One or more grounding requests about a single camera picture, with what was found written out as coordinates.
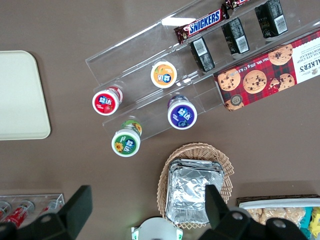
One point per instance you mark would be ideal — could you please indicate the light wicker oval basket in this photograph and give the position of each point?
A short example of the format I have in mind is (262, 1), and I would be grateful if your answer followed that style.
(200, 150)

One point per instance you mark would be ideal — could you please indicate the dark woven rectangular basket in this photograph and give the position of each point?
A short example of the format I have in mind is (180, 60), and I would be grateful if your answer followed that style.
(275, 197)

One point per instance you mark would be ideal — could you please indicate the teal snack packet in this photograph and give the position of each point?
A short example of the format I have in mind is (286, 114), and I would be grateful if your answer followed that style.
(306, 217)

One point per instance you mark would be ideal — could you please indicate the clear wrapped cookie pack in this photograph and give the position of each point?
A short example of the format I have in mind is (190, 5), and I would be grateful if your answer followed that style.
(275, 215)

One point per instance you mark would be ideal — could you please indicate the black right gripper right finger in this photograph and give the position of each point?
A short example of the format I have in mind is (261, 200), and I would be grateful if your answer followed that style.
(217, 215)

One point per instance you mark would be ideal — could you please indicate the small black carton box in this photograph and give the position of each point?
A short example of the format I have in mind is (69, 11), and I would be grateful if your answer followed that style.
(236, 37)
(203, 56)
(271, 18)

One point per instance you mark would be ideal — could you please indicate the red yogurt cup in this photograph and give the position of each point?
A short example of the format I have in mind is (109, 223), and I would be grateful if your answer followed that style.
(106, 102)

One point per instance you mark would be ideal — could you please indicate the clear acrylic bottle rack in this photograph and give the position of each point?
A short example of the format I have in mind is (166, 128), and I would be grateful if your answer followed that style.
(58, 197)

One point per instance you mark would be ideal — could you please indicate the yellow snack packet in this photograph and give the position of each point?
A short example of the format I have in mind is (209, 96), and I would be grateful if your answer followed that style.
(315, 222)

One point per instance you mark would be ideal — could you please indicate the stack of foil trays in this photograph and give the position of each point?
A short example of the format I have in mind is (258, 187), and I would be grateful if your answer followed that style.
(190, 185)

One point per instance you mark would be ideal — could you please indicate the red cola bottle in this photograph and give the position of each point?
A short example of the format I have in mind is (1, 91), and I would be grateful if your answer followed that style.
(3, 208)
(18, 213)

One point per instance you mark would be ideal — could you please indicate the white rectangular snack tray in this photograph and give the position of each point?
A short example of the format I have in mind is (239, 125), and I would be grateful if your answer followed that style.
(275, 203)

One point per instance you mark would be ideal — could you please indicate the Snickers chocolate bar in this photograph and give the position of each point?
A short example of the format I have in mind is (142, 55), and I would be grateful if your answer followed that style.
(202, 22)
(235, 3)

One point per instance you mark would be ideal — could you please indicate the beige plastic tray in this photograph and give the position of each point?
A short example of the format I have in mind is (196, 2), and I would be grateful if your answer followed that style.
(20, 95)

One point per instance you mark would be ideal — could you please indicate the clear acrylic stepped display stand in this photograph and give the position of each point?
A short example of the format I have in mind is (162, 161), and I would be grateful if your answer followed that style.
(140, 50)

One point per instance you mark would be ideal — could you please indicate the orange yogurt cup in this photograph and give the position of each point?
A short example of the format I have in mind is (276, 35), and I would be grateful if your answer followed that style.
(163, 75)

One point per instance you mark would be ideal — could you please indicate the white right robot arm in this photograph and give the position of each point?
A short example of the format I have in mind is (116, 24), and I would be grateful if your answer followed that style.
(157, 230)

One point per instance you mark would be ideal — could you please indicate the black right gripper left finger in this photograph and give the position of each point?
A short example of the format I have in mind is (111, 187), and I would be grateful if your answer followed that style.
(72, 215)

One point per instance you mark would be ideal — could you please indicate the red Walkers cookie box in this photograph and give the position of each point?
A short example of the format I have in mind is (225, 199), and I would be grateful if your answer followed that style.
(262, 75)

